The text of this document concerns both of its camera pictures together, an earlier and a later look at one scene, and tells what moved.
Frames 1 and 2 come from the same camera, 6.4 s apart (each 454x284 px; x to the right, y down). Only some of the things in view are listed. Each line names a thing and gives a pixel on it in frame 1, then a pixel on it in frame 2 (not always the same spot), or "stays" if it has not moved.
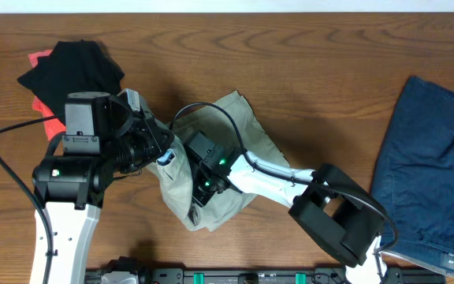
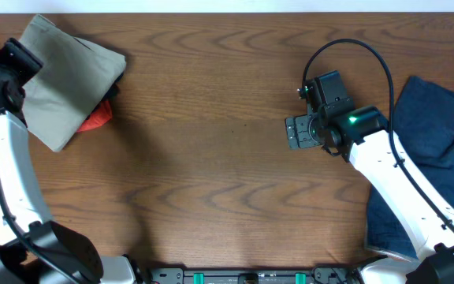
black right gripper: [197, 147] to [299, 132]
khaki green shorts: [232, 122] to [73, 77]
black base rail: [270, 276] stays
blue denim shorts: [427, 178] stays
